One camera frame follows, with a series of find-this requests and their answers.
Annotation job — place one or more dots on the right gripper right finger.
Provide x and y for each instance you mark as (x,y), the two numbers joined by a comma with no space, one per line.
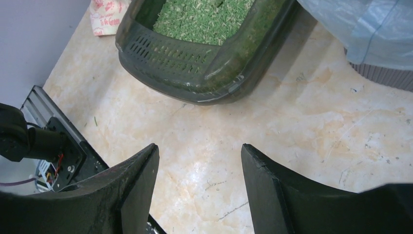
(282,201)

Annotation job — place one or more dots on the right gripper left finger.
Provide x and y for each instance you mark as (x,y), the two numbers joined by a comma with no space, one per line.
(114,201)

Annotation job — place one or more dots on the dark green litter box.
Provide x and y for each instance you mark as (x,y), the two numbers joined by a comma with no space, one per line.
(198,73)

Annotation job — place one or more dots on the blue plastic bin liner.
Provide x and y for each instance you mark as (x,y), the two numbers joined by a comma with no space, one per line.
(374,32)

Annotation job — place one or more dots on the grey trash bin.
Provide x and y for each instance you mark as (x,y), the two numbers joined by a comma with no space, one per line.
(399,79)

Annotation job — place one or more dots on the green litter pellets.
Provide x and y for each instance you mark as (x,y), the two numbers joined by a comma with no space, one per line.
(202,21)

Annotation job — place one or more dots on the patterned cream cloth bag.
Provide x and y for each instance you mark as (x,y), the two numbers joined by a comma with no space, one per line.
(106,15)

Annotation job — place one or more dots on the aluminium frame rail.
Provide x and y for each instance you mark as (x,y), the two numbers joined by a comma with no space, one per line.
(42,109)

